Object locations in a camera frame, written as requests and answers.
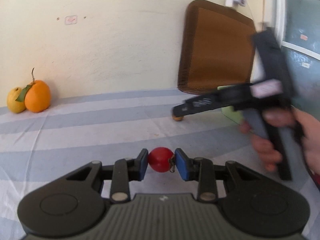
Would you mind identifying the red tomato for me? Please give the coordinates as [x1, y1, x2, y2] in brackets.
[148, 147, 174, 173]

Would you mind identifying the person right hand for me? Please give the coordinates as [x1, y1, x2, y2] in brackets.
[240, 108, 319, 174]

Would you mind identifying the green plastic basin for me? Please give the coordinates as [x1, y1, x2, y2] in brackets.
[216, 85, 245, 126]

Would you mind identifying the brown chair backrest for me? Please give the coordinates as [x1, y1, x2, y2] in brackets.
[177, 0, 256, 95]

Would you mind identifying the striped blue white tablecloth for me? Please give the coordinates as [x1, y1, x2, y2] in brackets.
[0, 87, 320, 240]

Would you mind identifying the orange with stem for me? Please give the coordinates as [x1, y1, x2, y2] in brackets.
[16, 68, 52, 113]

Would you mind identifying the white window frame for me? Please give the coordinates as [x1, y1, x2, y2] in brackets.
[276, 0, 319, 60]

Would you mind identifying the yellow lemon by wall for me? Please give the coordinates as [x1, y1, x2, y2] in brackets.
[7, 87, 26, 114]

